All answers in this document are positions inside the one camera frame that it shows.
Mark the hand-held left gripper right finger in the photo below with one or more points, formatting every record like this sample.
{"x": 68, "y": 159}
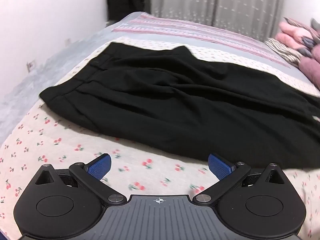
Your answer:
{"x": 220, "y": 166}

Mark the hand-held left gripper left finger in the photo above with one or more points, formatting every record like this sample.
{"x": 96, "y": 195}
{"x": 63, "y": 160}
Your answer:
{"x": 100, "y": 166}

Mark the black pants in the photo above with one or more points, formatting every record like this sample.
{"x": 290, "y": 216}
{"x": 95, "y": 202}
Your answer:
{"x": 175, "y": 97}

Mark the cherry print bed sheet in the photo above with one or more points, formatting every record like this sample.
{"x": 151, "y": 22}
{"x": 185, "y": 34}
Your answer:
{"x": 62, "y": 140}

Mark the striped cloth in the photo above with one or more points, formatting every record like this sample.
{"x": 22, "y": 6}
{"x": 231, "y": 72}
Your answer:
{"x": 285, "y": 51}

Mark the mauve quilted blanket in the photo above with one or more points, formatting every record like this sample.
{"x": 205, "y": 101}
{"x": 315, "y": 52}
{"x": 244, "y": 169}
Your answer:
{"x": 311, "y": 68}

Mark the pink striped blanket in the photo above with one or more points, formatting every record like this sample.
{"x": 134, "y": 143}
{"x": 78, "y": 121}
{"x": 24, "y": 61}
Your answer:
{"x": 187, "y": 31}

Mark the pile of pink bedding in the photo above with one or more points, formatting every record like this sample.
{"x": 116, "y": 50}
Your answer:
{"x": 290, "y": 36}

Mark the grey folded cloth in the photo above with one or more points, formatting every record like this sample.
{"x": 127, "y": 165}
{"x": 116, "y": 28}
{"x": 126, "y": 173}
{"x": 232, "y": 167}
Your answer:
{"x": 308, "y": 46}

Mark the grey star print curtain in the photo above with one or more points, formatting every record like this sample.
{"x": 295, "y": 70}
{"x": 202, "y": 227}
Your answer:
{"x": 215, "y": 2}

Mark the white wall socket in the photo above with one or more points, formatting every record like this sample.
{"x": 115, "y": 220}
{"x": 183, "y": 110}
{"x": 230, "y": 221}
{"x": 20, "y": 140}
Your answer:
{"x": 67, "y": 40}
{"x": 30, "y": 65}

